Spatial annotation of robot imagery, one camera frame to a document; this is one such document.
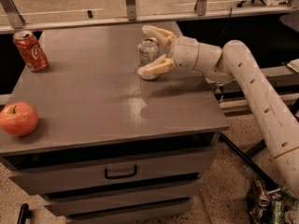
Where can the grey drawer cabinet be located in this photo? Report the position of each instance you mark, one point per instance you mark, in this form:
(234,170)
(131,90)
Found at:
(95,112)

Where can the black metal stand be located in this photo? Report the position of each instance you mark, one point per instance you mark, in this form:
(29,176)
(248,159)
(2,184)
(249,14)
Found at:
(247,156)

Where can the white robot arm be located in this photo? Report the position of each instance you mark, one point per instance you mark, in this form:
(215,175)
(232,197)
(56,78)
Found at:
(235,62)

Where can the silver 7up can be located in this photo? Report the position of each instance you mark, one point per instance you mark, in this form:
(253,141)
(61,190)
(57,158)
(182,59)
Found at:
(148,51)

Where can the red apple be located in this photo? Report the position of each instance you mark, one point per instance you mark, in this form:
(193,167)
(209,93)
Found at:
(19,119)

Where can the pile of cans and trash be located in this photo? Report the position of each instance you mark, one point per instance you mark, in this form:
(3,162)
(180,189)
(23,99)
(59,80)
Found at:
(276,206)

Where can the black drawer handle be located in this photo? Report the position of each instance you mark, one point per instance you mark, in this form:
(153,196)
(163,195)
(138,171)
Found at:
(129,172)

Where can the red coca-cola can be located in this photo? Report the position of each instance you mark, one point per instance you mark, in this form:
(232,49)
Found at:
(30,50)

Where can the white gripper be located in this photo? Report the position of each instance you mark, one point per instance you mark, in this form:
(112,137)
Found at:
(185,53)

